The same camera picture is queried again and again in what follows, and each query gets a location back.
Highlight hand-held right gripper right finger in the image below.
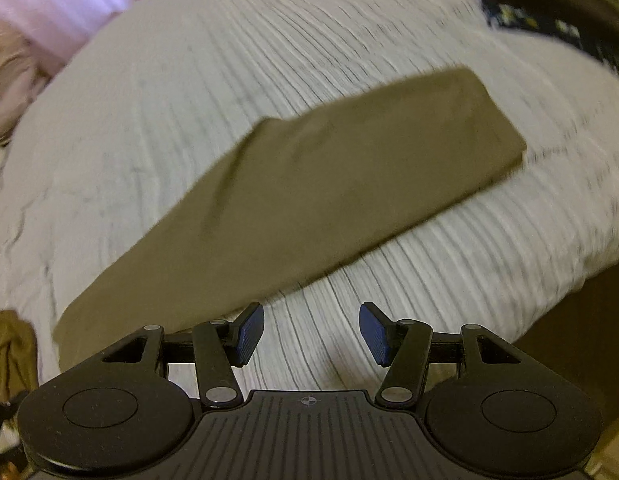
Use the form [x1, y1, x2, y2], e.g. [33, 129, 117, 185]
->
[358, 301, 523, 406]

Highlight olive pants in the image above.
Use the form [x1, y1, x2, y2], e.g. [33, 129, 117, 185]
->
[53, 66, 529, 361]

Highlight navy printed garment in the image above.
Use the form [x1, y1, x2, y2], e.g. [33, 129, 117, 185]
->
[477, 0, 619, 78]

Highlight sheer pink curtain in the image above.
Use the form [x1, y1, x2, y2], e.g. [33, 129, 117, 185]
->
[0, 0, 190, 61]

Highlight brown crumpled cloth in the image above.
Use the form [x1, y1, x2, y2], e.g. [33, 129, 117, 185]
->
[0, 310, 39, 403]

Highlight bed with striped grey bedspread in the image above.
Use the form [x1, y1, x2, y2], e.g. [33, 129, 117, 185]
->
[0, 0, 619, 401]

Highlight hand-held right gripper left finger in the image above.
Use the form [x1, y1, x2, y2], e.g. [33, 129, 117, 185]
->
[102, 302, 266, 408]

